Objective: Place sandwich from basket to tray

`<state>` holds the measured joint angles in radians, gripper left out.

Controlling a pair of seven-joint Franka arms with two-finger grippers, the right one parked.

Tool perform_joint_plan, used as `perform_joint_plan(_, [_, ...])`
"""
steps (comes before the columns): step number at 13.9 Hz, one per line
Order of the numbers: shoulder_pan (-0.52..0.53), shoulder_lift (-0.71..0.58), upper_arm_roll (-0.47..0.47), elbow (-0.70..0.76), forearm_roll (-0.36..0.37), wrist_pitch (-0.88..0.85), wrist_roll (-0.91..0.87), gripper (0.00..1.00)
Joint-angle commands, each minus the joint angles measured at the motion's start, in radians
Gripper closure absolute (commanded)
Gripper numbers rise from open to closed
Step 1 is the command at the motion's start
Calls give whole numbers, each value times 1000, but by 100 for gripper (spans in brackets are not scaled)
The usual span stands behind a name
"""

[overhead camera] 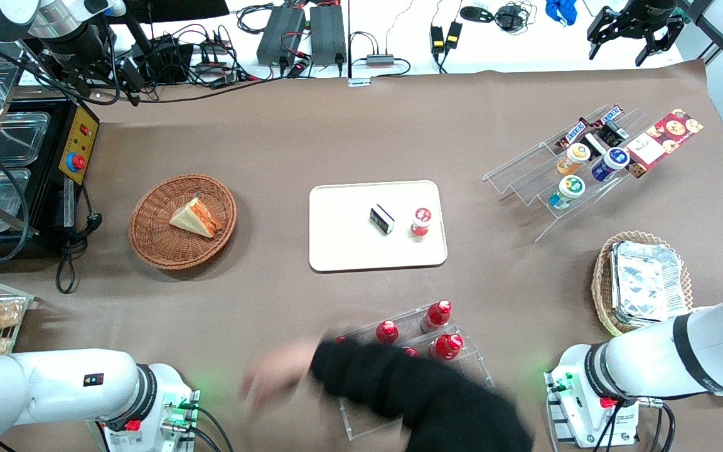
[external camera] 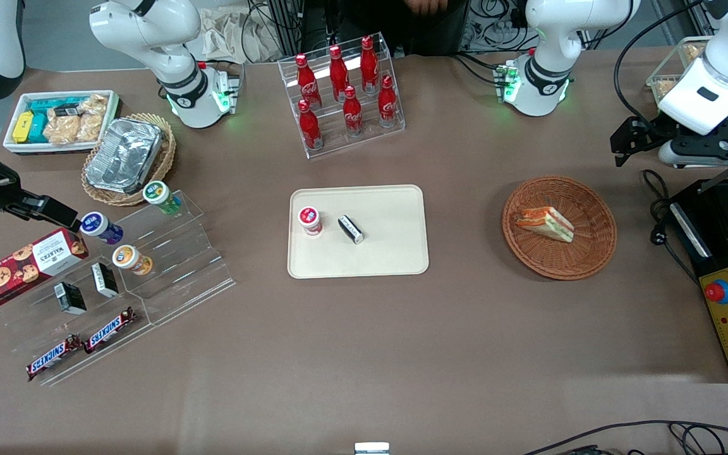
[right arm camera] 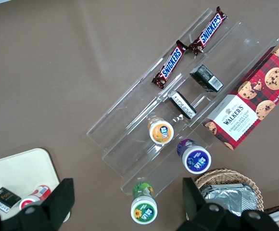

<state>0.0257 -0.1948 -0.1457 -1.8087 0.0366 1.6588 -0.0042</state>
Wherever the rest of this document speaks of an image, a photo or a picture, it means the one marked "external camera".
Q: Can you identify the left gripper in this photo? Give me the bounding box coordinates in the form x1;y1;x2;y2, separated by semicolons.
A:
611;114;728;169

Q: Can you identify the triangular sandwich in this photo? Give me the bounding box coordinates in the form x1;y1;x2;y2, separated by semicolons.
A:
514;207;574;243

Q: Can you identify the round brown wicker basket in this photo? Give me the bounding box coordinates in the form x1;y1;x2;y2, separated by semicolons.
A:
502;176;617;281

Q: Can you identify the aluminium foil tray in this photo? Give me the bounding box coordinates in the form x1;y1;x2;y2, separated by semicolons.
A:
85;118;164;194

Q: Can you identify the light wicker basket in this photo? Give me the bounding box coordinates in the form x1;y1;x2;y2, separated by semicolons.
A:
82;113;177;207

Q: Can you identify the beige plastic tray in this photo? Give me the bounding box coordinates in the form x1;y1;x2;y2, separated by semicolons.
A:
287;185;430;279

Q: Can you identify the bare person hand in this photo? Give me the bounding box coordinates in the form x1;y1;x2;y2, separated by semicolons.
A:
405;0;448;16

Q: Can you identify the purple small can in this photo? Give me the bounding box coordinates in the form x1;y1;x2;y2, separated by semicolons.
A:
80;212;124;245

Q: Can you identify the red cookie box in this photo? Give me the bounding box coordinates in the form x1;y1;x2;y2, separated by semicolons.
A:
0;227;89;310

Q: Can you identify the white plastic bin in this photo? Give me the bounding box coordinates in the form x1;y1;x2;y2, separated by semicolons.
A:
3;90;121;155

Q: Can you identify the yellow small box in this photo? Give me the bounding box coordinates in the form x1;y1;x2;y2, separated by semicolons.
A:
12;111;35;143

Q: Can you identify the small black box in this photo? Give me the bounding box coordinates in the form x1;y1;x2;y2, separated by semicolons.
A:
337;215;365;245
54;282;87;315
90;262;119;298

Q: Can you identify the orange small can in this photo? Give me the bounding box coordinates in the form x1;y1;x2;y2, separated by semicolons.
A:
112;245;153;276

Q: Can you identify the teal long box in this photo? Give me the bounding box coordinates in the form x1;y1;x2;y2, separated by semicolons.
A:
29;95;90;116

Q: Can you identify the green lid small can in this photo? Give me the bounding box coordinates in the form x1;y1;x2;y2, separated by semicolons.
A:
143;181;183;215

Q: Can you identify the snickers chocolate bar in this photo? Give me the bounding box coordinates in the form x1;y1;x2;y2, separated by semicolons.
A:
26;334;83;382
83;307;138;354

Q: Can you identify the black sealing machine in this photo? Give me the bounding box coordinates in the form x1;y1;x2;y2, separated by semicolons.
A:
667;179;728;384

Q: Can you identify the clear acrylic stepped display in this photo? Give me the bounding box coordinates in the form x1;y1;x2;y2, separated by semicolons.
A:
0;190;236;387

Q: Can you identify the red cola bottle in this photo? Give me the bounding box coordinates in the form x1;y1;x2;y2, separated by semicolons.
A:
329;45;350;102
298;99;324;151
343;85;364;137
378;75;398;128
294;53;322;108
360;35;380;94

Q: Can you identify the crumpled beige paper bag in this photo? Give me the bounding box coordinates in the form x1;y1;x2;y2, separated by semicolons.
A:
197;6;282;64

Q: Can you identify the red lid small can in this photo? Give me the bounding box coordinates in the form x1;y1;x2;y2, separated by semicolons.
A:
298;206;324;238

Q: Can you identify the person in dark clothes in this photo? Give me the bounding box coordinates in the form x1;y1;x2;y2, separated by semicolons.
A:
339;0;469;56

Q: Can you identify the clear acrylic bottle rack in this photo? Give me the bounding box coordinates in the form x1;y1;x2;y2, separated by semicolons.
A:
277;32;406;159

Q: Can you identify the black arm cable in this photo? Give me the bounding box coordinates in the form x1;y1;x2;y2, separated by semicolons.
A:
614;0;706;127

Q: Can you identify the wire snack rack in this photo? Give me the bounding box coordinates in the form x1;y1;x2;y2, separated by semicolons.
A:
646;36;728;140

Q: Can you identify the black power cable with plug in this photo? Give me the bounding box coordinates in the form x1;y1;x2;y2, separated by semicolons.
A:
642;169;700;285

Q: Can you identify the bundle of black cables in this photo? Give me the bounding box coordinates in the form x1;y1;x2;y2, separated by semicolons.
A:
452;0;532;86

